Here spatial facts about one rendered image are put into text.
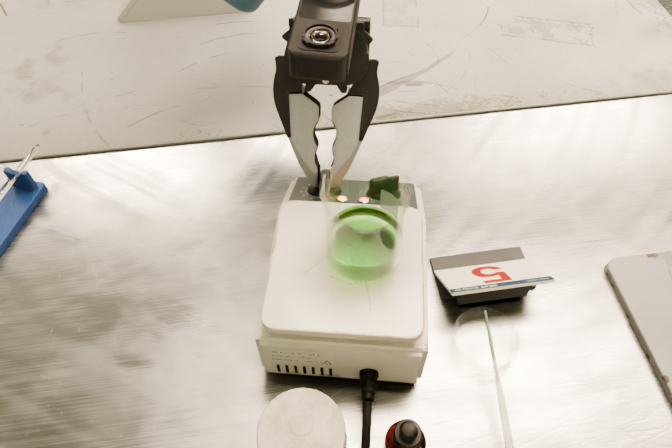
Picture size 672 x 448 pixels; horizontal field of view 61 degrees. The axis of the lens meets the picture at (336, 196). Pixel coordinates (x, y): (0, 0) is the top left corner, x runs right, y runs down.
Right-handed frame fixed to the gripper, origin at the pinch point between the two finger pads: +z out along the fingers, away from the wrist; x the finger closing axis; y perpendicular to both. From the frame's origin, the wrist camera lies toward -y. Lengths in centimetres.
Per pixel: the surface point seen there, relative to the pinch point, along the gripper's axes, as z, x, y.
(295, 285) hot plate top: 4.6, 0.9, -12.1
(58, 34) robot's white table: -8.6, 39.7, 28.4
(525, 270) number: 6.8, -18.6, -3.2
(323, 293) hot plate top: 4.9, -1.2, -12.5
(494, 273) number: 7.1, -15.9, -3.4
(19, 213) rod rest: 6.1, 31.0, 1.0
